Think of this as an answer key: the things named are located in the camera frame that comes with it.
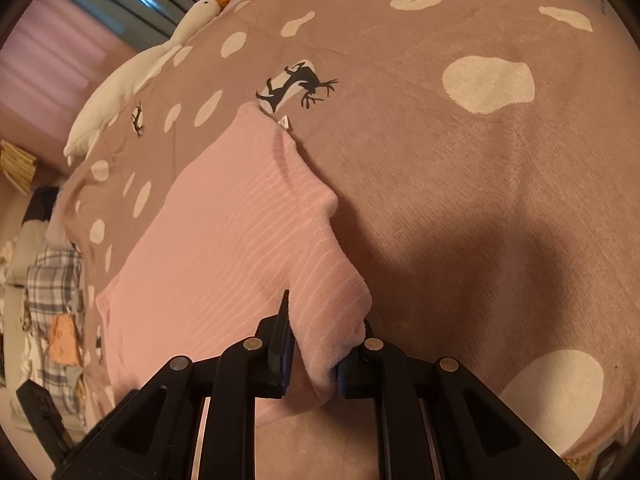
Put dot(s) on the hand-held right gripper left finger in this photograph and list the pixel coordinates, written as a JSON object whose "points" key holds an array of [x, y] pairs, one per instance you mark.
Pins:
{"points": [[284, 360]]}

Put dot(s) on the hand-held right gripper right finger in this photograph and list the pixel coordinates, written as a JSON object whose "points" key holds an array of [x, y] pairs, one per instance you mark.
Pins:
{"points": [[346, 381]]}

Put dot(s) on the pink ribbed shirt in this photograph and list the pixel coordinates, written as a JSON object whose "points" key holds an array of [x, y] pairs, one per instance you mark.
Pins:
{"points": [[225, 240]]}

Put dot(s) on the orange cloth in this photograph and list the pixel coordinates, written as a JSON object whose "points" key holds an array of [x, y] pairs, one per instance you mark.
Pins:
{"points": [[65, 340]]}

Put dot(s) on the plaid cloth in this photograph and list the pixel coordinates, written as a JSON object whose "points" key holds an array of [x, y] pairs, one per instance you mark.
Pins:
{"points": [[50, 280]]}

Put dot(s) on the dark cloth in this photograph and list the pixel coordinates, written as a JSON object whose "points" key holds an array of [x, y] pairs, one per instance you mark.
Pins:
{"points": [[42, 205]]}

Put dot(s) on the spotted deer print blanket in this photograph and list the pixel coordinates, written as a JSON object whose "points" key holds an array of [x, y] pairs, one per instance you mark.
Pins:
{"points": [[450, 185]]}

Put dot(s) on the stack of yellowish books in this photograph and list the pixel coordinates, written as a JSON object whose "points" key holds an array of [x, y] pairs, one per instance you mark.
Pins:
{"points": [[17, 165]]}

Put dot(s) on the white goose plush toy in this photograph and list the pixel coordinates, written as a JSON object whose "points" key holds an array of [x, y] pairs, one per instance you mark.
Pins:
{"points": [[115, 95]]}

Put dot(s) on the pink curtain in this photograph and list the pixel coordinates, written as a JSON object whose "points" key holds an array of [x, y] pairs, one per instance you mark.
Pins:
{"points": [[60, 50]]}

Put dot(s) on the blue-grey curtain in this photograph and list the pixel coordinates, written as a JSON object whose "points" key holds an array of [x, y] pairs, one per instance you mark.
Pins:
{"points": [[150, 0]]}

